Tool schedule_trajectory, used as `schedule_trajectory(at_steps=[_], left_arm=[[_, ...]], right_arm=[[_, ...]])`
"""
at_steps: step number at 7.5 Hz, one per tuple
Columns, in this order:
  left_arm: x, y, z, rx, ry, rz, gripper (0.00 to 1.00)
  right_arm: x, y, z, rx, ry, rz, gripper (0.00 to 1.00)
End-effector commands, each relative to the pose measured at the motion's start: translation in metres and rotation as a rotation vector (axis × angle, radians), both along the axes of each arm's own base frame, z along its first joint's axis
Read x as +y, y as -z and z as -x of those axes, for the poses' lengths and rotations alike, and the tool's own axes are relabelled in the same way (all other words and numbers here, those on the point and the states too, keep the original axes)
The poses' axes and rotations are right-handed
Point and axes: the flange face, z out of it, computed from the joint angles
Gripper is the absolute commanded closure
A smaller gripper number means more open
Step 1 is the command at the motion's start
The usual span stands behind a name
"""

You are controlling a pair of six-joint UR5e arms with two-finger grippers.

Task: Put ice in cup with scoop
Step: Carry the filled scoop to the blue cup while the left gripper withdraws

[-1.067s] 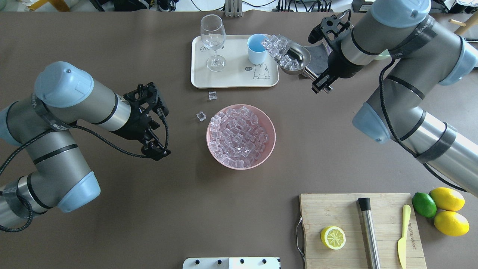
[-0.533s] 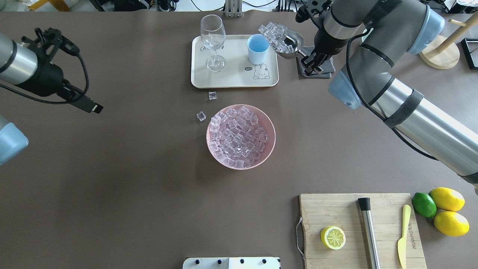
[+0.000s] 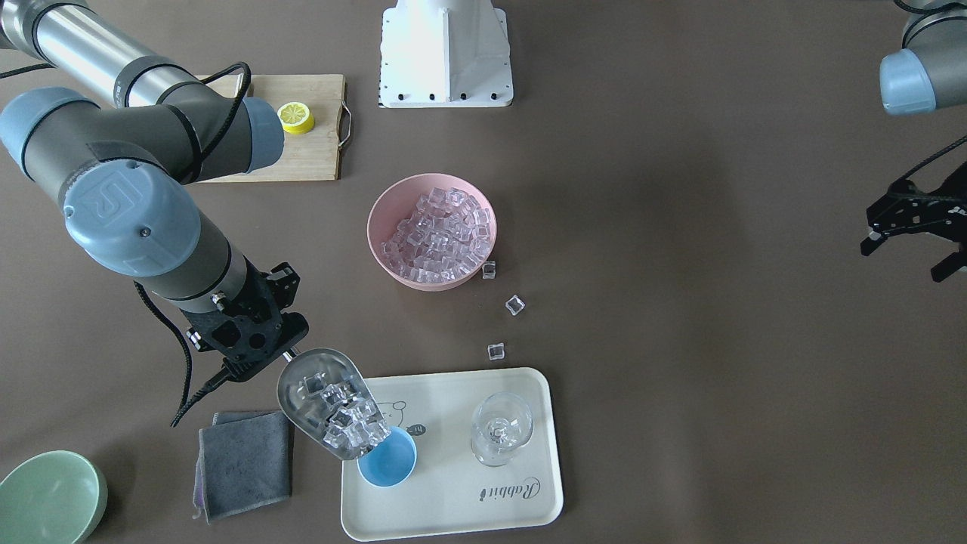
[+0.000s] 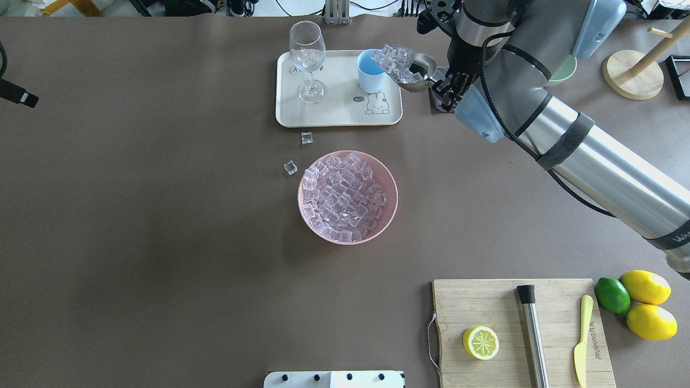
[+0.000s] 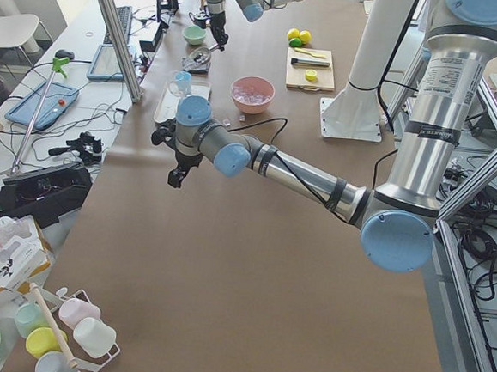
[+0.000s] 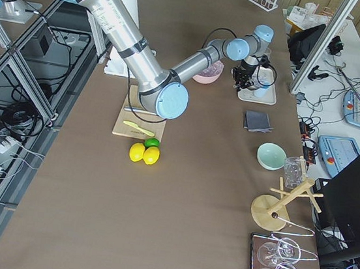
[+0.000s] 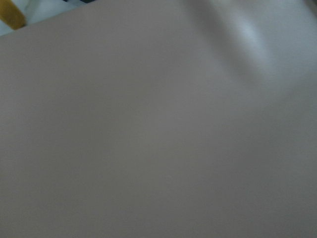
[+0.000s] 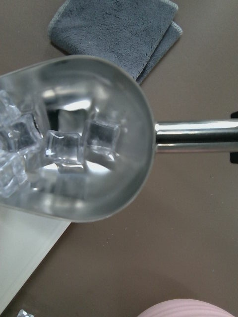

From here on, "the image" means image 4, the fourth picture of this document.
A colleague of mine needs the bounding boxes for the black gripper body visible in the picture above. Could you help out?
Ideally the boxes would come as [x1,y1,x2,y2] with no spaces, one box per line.
[416,0,475,113]

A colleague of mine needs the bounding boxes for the stainless steel ice scoop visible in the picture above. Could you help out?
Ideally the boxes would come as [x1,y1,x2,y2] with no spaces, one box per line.
[370,44,442,93]

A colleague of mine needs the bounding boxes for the pink bowl with ice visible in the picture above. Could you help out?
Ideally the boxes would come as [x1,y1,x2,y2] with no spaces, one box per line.
[298,150,398,245]

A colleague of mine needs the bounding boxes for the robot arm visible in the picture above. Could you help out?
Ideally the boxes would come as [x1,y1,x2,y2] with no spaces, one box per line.
[417,1,689,278]

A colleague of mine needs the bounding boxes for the light blue cup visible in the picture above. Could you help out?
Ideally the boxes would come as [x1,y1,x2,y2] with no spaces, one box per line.
[356,48,388,94]

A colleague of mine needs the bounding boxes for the clear ice cube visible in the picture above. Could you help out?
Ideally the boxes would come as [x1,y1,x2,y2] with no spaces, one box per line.
[300,131,314,144]
[283,160,299,175]

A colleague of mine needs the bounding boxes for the dark grey folded cloth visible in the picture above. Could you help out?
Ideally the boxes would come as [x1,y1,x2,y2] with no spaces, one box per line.
[428,66,459,113]

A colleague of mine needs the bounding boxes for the mint green bowl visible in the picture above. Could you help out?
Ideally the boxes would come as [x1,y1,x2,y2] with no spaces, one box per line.
[545,54,577,87]

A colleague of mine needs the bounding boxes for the beige serving tray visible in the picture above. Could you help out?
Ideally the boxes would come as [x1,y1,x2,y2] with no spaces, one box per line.
[274,51,403,128]

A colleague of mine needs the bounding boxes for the clear wine glass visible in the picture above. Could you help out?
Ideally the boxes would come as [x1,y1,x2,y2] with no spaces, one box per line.
[289,20,326,104]

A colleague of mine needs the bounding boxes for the wooden glass stand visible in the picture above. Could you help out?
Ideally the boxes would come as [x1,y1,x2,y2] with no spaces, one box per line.
[602,17,689,100]

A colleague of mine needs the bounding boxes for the black tray with glasses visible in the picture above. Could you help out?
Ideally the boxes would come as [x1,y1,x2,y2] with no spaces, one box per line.
[665,55,689,101]

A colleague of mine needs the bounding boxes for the black and silver muddler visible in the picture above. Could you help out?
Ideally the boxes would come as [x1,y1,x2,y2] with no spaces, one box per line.
[516,285,550,387]

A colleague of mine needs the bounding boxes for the wooden cutting board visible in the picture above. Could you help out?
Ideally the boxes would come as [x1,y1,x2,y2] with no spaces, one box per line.
[432,279,595,387]

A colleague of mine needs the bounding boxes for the yellow plastic knife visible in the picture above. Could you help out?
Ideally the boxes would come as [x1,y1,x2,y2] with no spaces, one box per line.
[572,295,594,387]

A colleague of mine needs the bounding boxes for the green lime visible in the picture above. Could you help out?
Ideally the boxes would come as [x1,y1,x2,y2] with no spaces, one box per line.
[594,277,631,314]

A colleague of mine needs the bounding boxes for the yellow lemon half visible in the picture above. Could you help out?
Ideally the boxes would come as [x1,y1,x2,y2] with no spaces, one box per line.
[463,325,500,361]

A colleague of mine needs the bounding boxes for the aluminium frame post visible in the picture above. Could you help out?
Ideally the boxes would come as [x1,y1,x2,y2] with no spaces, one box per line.
[323,0,351,25]

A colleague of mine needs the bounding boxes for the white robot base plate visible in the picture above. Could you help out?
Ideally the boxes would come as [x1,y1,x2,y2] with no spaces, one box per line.
[263,370,406,387]

